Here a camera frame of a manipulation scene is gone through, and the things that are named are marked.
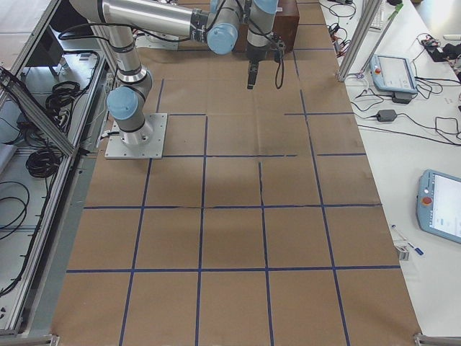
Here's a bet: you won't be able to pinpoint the blue white pen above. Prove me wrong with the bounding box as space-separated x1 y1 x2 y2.
391 224 424 256

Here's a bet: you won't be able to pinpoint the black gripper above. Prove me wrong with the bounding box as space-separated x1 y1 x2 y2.
246 45 270 89

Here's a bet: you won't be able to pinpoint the blue teach pendant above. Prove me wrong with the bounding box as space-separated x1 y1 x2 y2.
370 54 418 94
416 169 460 244

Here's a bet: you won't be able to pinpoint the upper blue teach pendant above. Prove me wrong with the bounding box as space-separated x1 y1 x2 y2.
370 54 418 94

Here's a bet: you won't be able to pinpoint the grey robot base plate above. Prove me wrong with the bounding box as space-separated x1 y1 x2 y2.
104 113 168 159

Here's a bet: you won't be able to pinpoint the coiled black cables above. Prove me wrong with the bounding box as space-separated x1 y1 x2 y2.
24 146 62 179

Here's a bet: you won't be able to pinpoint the dark wooden drawer cabinet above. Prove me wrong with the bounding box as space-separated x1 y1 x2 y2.
233 0 300 53

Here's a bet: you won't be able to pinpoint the black power adapter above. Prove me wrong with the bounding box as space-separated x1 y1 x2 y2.
376 110 397 123

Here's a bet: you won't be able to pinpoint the brown paper table mat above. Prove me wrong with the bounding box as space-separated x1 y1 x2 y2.
51 1 420 345

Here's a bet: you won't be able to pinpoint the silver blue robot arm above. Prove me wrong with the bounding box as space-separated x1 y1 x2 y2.
71 1 285 148

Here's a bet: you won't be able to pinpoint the aluminium frame post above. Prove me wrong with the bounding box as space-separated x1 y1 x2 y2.
336 0 381 82

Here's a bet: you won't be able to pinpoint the small grey binder clip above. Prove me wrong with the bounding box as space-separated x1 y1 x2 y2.
394 245 410 262

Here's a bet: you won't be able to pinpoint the lower blue teach pendant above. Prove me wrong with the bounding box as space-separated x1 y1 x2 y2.
416 169 460 244

